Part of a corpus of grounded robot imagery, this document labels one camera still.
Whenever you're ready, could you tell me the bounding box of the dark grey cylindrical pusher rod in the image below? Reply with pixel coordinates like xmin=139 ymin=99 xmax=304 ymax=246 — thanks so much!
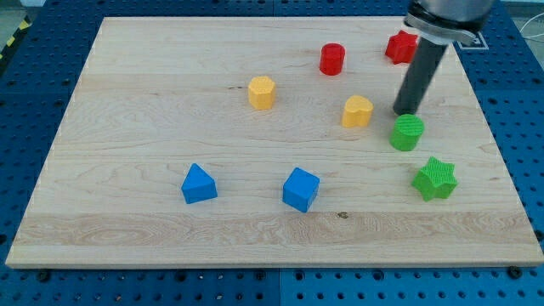
xmin=393 ymin=38 xmax=447 ymax=116

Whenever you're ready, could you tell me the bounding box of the red star block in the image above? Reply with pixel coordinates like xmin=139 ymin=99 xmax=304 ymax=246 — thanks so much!
xmin=385 ymin=30 xmax=418 ymax=65

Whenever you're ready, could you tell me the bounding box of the green star block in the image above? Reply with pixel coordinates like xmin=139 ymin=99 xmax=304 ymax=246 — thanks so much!
xmin=411 ymin=156 xmax=458 ymax=201

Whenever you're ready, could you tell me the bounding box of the green cylinder block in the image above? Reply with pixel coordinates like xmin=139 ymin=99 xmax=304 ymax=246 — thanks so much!
xmin=389 ymin=114 xmax=425 ymax=151

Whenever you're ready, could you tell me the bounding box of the yellow heart block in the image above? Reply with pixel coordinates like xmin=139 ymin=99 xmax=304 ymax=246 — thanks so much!
xmin=341 ymin=95 xmax=374 ymax=128

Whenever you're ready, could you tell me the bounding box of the red cylinder block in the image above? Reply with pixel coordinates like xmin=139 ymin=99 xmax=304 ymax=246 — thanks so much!
xmin=320 ymin=42 xmax=345 ymax=76

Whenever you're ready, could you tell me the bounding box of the yellow hexagon block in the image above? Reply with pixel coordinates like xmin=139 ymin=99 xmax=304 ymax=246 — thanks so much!
xmin=248 ymin=76 xmax=275 ymax=110

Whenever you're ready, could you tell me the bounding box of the blue cube block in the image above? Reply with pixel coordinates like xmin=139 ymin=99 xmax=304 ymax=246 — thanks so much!
xmin=282 ymin=167 xmax=320 ymax=213

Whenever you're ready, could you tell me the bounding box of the light wooden board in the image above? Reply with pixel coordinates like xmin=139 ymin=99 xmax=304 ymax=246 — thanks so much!
xmin=6 ymin=17 xmax=543 ymax=269

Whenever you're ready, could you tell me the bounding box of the blue triangle block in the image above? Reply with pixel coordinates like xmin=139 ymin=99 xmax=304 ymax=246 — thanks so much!
xmin=181 ymin=163 xmax=218 ymax=204

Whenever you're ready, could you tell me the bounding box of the black yellow hazard tape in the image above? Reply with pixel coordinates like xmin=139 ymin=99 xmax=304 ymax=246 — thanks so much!
xmin=1 ymin=15 xmax=32 ymax=61

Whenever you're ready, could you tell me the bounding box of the white cable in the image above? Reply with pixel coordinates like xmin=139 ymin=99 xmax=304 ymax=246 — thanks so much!
xmin=518 ymin=11 xmax=544 ymax=42

